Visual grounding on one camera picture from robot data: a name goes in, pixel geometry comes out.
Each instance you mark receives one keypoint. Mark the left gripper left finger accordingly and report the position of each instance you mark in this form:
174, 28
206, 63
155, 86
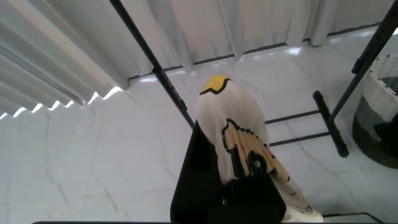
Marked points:
196, 186

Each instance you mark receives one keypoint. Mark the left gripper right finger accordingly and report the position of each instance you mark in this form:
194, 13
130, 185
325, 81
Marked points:
255, 199

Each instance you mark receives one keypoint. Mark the cream printed garment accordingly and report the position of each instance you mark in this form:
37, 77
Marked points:
230, 105

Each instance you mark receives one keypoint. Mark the black clothes rack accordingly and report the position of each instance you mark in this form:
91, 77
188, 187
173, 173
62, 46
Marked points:
140, 37

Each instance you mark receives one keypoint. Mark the white laundry basket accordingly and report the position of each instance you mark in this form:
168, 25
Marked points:
379, 90

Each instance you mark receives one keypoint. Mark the white curtain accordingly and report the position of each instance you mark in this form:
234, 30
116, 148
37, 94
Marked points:
93, 37

